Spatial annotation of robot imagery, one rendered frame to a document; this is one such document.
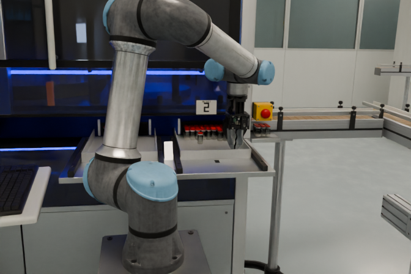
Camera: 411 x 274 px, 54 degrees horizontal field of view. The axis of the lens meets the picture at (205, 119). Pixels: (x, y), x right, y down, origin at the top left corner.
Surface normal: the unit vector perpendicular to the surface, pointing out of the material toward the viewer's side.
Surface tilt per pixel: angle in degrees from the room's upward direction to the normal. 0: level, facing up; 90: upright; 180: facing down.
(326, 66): 90
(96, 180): 79
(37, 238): 90
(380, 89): 90
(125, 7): 73
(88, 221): 90
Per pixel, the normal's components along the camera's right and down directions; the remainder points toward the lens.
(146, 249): -0.15, -0.09
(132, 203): -0.62, 0.16
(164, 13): 0.04, 0.14
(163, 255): 0.41, -0.09
